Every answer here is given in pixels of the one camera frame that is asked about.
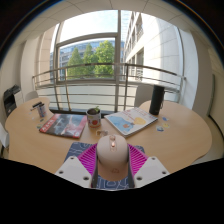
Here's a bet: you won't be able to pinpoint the small can with pens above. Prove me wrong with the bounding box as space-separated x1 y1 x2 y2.
31 101 48 119

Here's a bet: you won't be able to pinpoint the black paper tray stack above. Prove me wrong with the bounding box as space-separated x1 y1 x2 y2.
2 84 23 118

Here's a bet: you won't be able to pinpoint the metal balcony railing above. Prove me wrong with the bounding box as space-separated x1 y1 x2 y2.
31 62 187 113

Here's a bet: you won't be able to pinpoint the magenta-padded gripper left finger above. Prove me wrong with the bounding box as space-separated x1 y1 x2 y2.
54 143 99 189

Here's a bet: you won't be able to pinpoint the pale pink computer mouse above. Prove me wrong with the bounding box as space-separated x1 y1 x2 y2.
96 133 130 183

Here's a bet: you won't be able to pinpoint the green trees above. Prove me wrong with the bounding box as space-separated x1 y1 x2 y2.
66 40 116 79

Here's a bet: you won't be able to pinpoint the tin can plant pot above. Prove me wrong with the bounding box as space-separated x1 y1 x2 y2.
85 105 102 129

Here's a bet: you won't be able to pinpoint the white chair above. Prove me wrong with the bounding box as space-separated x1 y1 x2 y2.
133 83 154 108
23 90 39 103
0 122 10 149

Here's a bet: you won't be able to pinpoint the light blue cover magazine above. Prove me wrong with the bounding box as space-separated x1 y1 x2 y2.
104 107 159 138

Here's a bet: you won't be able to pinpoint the dark blue patterned mouse pad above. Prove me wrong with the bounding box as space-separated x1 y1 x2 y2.
63 141 146 191

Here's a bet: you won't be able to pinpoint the red cover magazine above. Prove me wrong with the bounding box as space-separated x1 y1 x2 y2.
38 113 88 140

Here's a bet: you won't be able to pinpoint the black cylinder speaker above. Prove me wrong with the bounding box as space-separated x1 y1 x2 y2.
148 84 166 116

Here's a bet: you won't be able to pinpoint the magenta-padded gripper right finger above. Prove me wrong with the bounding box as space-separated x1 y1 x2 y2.
127 143 170 189

